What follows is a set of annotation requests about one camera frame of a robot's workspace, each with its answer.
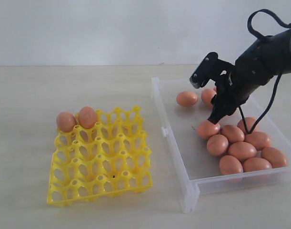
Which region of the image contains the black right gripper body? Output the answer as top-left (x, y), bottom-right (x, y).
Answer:
top-left (213, 68), bottom-right (245, 116)

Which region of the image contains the brown egg placed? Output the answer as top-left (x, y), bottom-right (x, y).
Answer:
top-left (56, 111), bottom-right (77, 133)
top-left (78, 106), bottom-right (98, 129)
top-left (201, 89), bottom-right (216, 108)

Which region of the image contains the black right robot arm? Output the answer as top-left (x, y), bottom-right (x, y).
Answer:
top-left (208, 29), bottom-right (291, 124)

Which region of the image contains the brown egg left cluster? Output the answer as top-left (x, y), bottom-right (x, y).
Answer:
top-left (197, 120), bottom-right (221, 140)

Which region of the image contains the brown egg upper middle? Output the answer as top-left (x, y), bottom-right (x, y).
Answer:
top-left (221, 125), bottom-right (245, 144)

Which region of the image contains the brown egg far loose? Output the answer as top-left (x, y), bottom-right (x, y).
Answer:
top-left (176, 91), bottom-right (198, 107)

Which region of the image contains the brown egg with line mark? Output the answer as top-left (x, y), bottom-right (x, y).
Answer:
top-left (207, 134), bottom-right (229, 156)

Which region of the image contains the brown egg back right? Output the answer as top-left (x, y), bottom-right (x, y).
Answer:
top-left (237, 117), bottom-right (260, 134)

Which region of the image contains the brown egg centre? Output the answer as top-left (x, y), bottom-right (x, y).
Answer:
top-left (228, 142), bottom-right (257, 162)

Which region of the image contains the brown egg right middle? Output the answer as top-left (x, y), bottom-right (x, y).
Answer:
top-left (244, 131), bottom-right (272, 151)

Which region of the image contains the brown egg front left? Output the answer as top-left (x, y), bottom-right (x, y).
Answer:
top-left (219, 155), bottom-right (243, 175)

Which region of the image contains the brown egg front middle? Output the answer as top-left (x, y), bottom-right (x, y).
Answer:
top-left (243, 157), bottom-right (272, 172)

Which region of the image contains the clear plastic bin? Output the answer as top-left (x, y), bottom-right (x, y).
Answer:
top-left (151, 77), bottom-right (291, 213)

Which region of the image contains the brown egg front right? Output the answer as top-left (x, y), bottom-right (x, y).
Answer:
top-left (261, 147), bottom-right (288, 168)

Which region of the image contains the yellow plastic egg tray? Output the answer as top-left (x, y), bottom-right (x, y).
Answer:
top-left (47, 106), bottom-right (152, 207)

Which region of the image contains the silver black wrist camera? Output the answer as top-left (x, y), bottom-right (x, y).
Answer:
top-left (189, 52), bottom-right (234, 89)

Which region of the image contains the black camera cable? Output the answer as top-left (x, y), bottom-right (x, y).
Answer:
top-left (238, 9), bottom-right (291, 134)

